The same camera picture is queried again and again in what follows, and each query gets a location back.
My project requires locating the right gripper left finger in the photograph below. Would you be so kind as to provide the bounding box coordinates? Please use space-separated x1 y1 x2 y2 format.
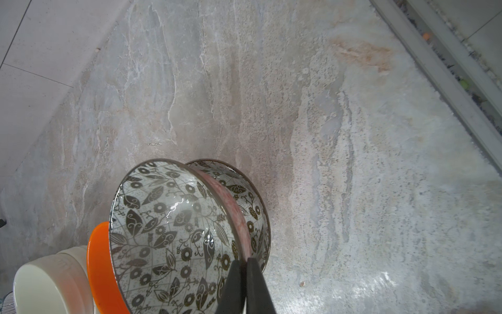
216 260 247 314

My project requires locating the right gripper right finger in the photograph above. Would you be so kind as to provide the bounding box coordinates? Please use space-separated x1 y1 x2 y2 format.
246 258 277 314

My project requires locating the black floral bowl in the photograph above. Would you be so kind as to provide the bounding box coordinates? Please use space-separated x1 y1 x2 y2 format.
186 159 271 271
109 158 252 313

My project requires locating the orange bowl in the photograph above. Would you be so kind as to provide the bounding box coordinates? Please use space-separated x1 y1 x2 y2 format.
86 222 129 314

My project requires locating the cream bowl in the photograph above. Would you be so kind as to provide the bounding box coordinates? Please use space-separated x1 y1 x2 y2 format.
13 245 99 313

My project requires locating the purple striped bowl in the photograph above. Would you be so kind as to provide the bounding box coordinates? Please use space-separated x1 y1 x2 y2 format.
0 291 16 314

